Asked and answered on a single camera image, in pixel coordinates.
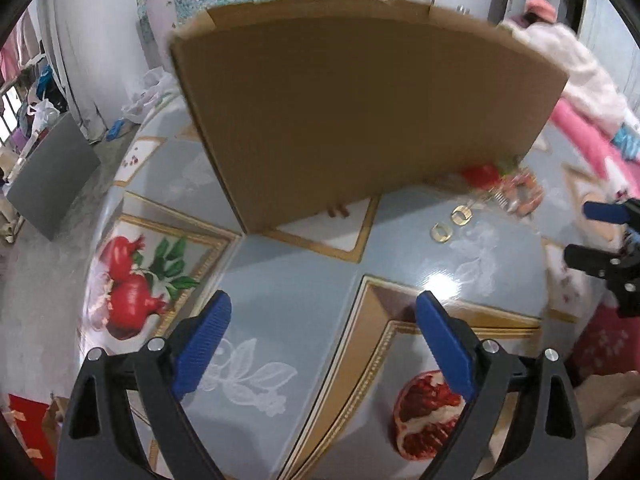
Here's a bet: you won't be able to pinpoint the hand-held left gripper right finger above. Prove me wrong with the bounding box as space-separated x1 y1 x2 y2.
415 290 591 480

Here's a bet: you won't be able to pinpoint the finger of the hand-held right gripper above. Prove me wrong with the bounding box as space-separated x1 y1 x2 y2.
564 244 640 318
583 198 640 225

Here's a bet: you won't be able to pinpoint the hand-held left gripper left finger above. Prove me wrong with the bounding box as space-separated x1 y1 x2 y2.
56 289 233 480

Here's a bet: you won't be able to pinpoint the colourful bead bracelet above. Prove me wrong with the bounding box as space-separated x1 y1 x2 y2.
502 172 544 217

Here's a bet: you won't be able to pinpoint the brown cardboard box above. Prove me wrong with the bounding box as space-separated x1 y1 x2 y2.
169 0 571 235

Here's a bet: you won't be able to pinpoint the pink floral blanket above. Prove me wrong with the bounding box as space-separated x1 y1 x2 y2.
550 99 640 201

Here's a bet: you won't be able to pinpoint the person's beige trousers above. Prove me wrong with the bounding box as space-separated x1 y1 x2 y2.
572 372 640 478

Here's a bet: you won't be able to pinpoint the white fleece blanket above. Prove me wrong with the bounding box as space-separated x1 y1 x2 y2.
500 20 629 131

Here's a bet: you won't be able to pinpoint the red box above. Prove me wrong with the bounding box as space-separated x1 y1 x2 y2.
7 394 57 478

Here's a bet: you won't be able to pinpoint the white plastic bag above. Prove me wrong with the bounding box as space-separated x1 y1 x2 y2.
25 100 64 134
121 66 177 124

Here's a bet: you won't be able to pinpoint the pale pink board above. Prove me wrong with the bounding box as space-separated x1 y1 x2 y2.
146 0 179 32

